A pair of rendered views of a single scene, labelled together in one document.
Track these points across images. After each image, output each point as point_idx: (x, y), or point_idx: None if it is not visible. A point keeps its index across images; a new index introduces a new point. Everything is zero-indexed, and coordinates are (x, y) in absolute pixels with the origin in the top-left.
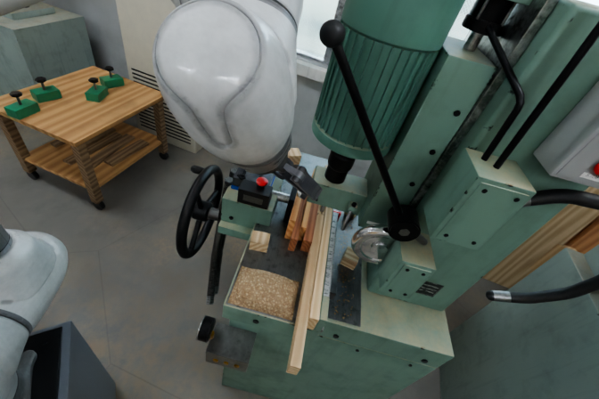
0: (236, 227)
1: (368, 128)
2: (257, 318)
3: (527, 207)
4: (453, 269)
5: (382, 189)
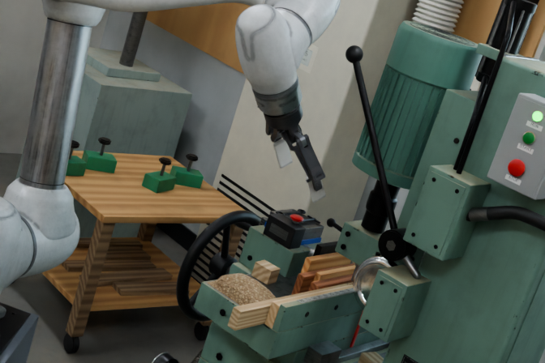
0: (251, 272)
1: (370, 127)
2: (225, 306)
3: (512, 245)
4: (461, 349)
5: (401, 225)
